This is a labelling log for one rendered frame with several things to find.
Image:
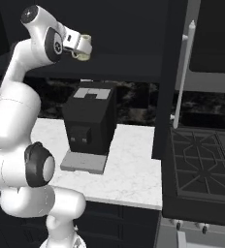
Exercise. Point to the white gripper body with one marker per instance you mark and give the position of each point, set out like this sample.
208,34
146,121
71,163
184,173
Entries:
82,46

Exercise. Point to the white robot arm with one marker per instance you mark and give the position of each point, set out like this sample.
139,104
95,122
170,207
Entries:
16,129

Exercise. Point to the dark cabinet door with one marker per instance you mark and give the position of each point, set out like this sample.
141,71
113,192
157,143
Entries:
167,80

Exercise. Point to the dark base cabinet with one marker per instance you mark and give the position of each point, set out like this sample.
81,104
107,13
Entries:
121,226

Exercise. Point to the pale yellow glass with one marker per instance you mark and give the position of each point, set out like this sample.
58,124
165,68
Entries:
81,57

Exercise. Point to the black coffee machine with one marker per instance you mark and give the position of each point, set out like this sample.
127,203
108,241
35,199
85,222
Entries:
88,129

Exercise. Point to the black hob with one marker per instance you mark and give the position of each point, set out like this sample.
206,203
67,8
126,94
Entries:
201,168

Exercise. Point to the dark hob knob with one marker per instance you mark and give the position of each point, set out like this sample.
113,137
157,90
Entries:
205,228
178,224

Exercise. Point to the dark wall cabinet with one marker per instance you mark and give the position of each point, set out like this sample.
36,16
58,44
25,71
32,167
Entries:
124,38

